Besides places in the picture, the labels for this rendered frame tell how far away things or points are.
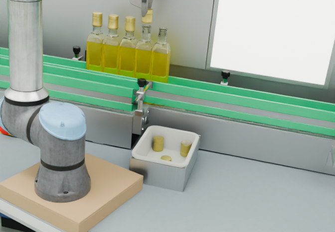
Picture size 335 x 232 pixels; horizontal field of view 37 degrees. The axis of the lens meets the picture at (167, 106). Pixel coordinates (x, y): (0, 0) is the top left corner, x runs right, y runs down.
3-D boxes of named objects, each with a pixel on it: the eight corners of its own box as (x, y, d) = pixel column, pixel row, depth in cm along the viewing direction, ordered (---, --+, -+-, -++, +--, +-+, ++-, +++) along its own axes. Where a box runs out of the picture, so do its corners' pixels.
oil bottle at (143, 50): (151, 96, 179) (155, 38, 170) (146, 101, 174) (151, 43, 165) (136, 93, 180) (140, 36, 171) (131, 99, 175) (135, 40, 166)
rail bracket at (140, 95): (152, 103, 172) (155, 69, 167) (138, 123, 157) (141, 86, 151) (144, 101, 172) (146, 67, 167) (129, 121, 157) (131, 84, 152)
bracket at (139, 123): (150, 123, 173) (151, 105, 170) (142, 135, 164) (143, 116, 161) (140, 122, 173) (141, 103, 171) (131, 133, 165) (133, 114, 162)
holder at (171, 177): (199, 150, 172) (202, 130, 169) (183, 192, 147) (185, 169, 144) (152, 141, 175) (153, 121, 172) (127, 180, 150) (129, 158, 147)
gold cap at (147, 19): (153, 21, 167) (154, 8, 165) (150, 24, 164) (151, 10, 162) (143, 20, 168) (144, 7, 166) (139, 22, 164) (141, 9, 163)
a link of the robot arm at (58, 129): (62, 172, 125) (62, 123, 120) (26, 154, 132) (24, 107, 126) (94, 155, 134) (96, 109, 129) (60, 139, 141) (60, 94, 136)
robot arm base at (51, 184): (67, 209, 127) (68, 176, 123) (22, 190, 133) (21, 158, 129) (101, 183, 140) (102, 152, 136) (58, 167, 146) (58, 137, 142)
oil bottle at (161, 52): (166, 98, 178) (172, 41, 169) (162, 104, 173) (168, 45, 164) (151, 96, 179) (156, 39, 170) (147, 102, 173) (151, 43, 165)
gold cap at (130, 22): (136, 29, 169) (137, 17, 168) (133, 32, 166) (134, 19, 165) (126, 28, 170) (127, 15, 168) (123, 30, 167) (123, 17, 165)
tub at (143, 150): (197, 156, 167) (200, 133, 163) (183, 191, 147) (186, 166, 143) (147, 146, 170) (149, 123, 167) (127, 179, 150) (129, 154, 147)
